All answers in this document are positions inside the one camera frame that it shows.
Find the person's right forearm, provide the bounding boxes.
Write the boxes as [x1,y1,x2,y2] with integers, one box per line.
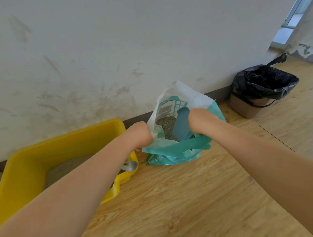
[203,117,313,232]

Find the dark grey skirting board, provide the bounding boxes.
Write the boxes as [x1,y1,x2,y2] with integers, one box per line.
[0,85,233,173]

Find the window with grey frame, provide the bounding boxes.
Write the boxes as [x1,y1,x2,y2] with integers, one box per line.
[270,0,309,49]

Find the beige cat litter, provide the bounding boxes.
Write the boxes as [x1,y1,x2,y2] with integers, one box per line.
[44,155,127,191]

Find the yellow litter box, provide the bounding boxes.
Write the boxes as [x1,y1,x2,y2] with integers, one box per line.
[0,118,139,226]

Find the person's left hand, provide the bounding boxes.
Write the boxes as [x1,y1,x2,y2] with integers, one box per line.
[125,121,154,152]

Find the person's left forearm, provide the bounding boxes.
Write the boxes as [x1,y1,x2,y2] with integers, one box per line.
[0,136,147,237]

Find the teal white litter bag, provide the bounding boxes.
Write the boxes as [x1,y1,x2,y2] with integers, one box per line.
[142,81,227,166]

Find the brown plastic trash bin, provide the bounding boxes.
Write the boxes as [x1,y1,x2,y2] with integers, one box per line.
[229,92,277,119]

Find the grey slotted litter scoop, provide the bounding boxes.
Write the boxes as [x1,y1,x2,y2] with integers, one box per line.
[120,160,139,172]

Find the light blue litter scoop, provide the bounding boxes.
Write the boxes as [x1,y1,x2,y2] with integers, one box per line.
[172,106,194,142]

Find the person's right hand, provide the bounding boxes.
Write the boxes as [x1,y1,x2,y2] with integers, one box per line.
[187,108,219,136]

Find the black trash bin liner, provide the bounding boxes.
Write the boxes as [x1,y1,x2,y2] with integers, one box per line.
[231,53,300,108]

